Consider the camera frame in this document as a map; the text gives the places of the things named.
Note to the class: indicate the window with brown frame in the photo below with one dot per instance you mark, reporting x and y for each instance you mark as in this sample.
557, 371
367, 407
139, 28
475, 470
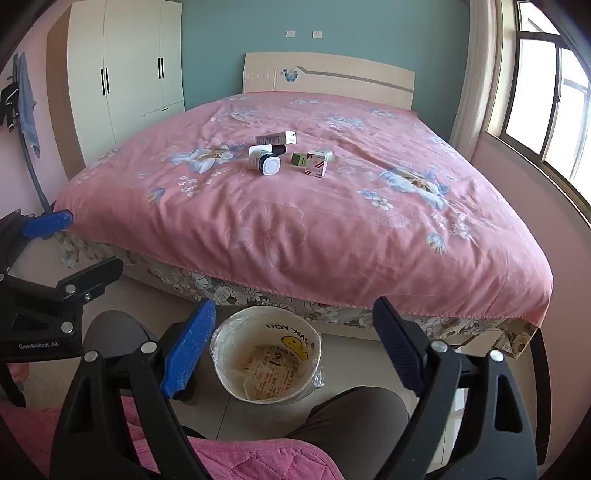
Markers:
545, 92

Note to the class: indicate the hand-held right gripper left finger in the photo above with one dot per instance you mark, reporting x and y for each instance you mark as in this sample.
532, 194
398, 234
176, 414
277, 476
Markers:
189, 350

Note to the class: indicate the grey coat stand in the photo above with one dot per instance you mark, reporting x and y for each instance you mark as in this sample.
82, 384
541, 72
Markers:
34, 180

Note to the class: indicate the white bottle with black cap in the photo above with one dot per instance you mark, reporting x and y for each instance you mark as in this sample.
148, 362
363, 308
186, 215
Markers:
259, 152

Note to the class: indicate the cream wooden headboard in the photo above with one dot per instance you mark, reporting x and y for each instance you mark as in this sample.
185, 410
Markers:
351, 69

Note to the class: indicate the person's right leg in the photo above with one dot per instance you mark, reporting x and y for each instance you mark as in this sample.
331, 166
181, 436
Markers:
355, 420

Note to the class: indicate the small white box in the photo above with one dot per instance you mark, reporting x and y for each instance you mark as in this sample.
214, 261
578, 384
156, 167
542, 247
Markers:
323, 153

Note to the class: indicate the white jar with dark band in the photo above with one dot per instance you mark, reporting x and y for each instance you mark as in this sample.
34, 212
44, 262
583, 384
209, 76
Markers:
270, 166

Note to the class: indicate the pink floral bedspread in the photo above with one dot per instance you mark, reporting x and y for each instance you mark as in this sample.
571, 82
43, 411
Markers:
300, 230

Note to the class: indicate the white wardrobe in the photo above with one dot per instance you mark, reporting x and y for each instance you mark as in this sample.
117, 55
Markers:
129, 60

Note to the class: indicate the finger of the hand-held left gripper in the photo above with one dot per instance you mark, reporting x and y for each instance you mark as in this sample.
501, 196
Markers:
46, 224
92, 274

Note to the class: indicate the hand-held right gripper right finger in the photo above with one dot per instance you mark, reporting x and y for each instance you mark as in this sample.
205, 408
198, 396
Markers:
397, 341

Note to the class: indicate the cream curtain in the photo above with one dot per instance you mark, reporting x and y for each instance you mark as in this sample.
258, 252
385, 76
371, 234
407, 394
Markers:
475, 69

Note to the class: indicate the person's pink garment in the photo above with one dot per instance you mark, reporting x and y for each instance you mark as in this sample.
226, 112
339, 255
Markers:
258, 461

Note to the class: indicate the hanging blue cloth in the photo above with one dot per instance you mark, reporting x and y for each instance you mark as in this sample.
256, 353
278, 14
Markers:
28, 106

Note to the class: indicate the small green box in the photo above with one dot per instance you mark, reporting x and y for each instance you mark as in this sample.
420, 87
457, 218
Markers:
299, 159

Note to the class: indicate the long white printed box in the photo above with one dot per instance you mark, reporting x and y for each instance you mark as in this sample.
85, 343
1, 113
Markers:
276, 138

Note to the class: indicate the white box with red pattern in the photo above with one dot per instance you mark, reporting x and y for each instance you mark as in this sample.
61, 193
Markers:
317, 167

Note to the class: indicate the hanging black cloth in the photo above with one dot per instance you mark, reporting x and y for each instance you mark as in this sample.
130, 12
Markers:
9, 104

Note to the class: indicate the cream bin with plastic liner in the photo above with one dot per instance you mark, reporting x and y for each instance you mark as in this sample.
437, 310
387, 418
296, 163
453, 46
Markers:
277, 364

